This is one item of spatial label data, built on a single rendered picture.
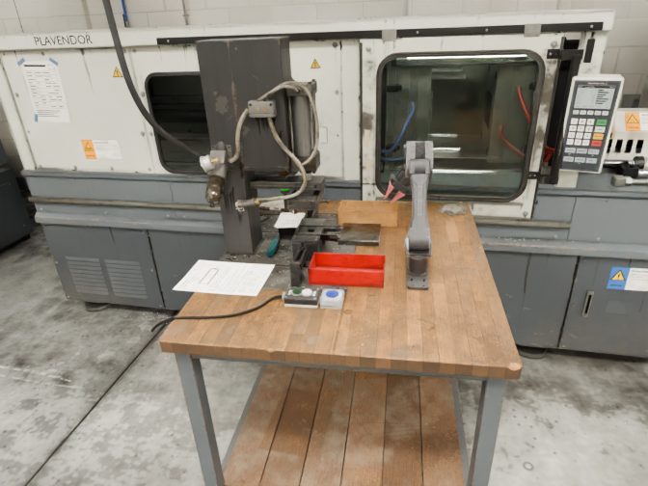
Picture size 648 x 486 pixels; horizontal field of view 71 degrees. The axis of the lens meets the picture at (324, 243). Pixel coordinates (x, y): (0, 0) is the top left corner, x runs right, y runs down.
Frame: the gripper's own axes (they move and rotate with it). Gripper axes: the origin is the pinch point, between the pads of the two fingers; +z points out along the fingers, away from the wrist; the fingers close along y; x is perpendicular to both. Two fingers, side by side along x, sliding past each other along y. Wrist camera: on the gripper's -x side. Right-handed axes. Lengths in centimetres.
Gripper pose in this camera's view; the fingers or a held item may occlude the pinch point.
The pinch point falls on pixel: (389, 199)
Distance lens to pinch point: 196.4
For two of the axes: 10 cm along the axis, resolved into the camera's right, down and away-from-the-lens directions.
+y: -8.4, -5.4, -1.0
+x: -1.6, 4.3, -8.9
